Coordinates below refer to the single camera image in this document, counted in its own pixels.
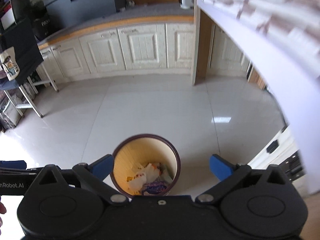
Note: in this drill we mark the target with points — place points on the clear plastic bag red print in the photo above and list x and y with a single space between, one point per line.
145 175

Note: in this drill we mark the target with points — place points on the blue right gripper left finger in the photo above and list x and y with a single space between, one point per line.
102 167

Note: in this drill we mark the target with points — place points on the grey storage box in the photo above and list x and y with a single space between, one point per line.
68 13

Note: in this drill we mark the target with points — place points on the white chair with dark cloth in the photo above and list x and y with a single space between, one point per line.
29 58

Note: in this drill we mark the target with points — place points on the cream trash bin dark rim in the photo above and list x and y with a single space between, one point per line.
138 151

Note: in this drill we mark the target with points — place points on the white cabinet row wooden top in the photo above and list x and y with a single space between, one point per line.
152 39

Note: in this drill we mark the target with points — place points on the checkered beige white blanket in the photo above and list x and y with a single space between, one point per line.
286 15

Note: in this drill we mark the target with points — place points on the small cartoon tote bag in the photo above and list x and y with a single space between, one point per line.
9 63

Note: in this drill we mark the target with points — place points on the yellow snack wrapper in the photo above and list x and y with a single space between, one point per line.
130 179

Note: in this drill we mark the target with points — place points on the blue floral tissue pack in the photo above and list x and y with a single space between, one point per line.
155 188

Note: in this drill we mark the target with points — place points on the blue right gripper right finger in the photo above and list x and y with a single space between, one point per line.
221 168

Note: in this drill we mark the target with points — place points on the black shelving unit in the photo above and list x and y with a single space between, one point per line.
13 11

